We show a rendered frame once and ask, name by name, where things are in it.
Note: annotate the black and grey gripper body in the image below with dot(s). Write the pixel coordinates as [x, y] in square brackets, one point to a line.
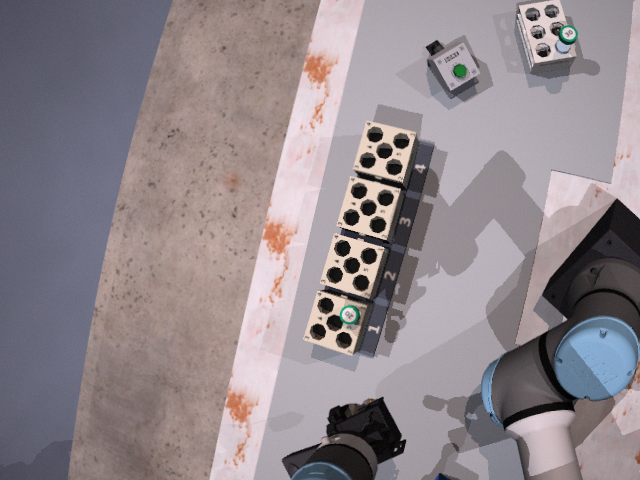
[372, 418]

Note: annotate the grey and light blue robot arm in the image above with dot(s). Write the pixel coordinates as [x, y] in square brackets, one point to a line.
[596, 360]

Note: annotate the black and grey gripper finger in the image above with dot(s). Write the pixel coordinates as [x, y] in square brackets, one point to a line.
[346, 411]

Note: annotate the grey bench mat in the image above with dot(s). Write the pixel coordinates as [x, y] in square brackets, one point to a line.
[460, 291]

